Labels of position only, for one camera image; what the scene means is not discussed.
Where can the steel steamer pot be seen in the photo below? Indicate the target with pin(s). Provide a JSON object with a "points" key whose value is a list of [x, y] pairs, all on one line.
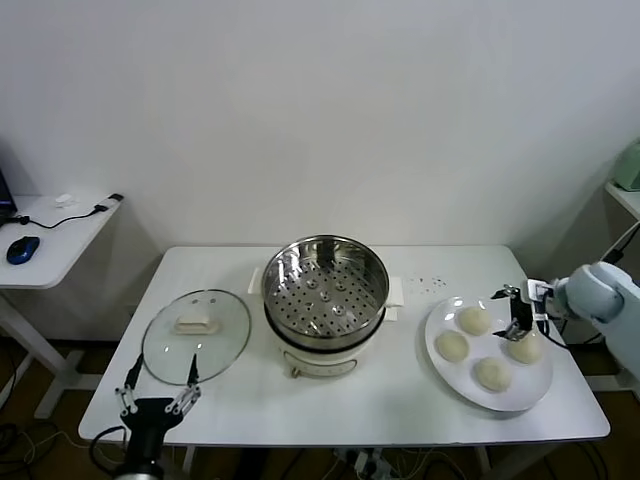
{"points": [[320, 362]]}

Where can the glass pot lid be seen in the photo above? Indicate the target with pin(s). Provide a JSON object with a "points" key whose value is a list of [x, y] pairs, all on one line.
{"points": [[165, 345]]}

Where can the white shelf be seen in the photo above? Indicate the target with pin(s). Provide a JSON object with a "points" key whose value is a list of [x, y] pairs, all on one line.
{"points": [[627, 202]]}

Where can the dark laptop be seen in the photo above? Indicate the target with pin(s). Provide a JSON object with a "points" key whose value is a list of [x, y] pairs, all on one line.
{"points": [[5, 190]]}

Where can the blue computer mouse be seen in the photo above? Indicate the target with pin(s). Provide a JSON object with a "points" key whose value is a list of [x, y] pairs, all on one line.
{"points": [[22, 250]]}

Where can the white side table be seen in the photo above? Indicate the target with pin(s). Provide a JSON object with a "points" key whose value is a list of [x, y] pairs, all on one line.
{"points": [[60, 250]]}

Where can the steel steamer basket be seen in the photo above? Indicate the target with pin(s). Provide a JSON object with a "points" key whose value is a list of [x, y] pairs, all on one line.
{"points": [[300, 260]]}

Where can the white steamed baozi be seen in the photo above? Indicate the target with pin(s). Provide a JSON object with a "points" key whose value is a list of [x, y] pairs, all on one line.
{"points": [[475, 320], [452, 346], [527, 351], [492, 374]]}

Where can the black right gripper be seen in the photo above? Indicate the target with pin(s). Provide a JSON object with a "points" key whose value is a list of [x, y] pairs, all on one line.
{"points": [[521, 312]]}

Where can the white power strip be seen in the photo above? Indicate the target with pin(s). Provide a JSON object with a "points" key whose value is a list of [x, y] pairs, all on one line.
{"points": [[367, 462]]}

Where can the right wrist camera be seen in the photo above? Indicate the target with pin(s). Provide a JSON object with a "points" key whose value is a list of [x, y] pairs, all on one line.
{"points": [[537, 295]]}

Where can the pale green appliance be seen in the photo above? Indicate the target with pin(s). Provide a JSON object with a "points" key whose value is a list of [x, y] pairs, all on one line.
{"points": [[630, 170]]}

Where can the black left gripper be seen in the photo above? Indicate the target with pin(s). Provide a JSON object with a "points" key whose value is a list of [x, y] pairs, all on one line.
{"points": [[147, 417]]}

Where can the small white object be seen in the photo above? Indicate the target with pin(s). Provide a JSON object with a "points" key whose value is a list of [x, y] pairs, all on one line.
{"points": [[64, 200]]}

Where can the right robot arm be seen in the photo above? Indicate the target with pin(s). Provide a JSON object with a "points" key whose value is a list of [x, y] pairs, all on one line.
{"points": [[597, 292]]}

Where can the white plate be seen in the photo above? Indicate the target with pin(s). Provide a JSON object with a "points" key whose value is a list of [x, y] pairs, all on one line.
{"points": [[520, 390]]}

